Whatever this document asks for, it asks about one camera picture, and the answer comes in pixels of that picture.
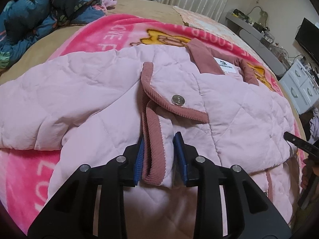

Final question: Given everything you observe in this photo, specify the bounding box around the pink quilted jacket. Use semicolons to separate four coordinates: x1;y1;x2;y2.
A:
0;38;303;239

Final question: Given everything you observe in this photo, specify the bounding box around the purple hanging cloth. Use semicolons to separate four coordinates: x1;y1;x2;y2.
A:
309;108;319;144

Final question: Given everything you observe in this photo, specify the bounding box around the pink cartoon fleece blanket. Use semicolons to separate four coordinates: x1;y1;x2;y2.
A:
4;13;303;234

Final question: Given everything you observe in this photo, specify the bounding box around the white drawer cabinet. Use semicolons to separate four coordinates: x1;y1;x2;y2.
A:
280;59;318;115

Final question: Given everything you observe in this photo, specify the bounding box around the grey curved dressing table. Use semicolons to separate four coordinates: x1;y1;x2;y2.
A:
225;12;286;80

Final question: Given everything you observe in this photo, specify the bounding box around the blue floral quilt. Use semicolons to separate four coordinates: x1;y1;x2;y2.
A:
1;0;106;70

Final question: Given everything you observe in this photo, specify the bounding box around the black wall television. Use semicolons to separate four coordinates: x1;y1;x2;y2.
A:
295;18;319;65

